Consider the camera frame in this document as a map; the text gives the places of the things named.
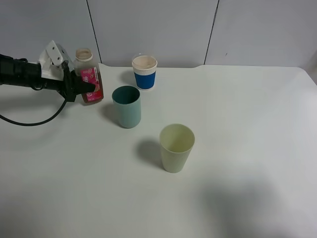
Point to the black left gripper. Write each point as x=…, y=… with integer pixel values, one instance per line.
x=66, y=83

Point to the clear bottle with pink label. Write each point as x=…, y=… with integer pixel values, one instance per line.
x=88, y=69

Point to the pale green plastic cup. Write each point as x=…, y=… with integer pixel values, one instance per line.
x=176, y=142

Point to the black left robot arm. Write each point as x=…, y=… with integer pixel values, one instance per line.
x=20, y=72

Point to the teal plastic cup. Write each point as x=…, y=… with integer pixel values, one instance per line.
x=127, y=103

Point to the blue sleeved paper cup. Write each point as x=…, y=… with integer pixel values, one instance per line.
x=144, y=68

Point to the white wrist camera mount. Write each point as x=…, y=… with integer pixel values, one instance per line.
x=51, y=60

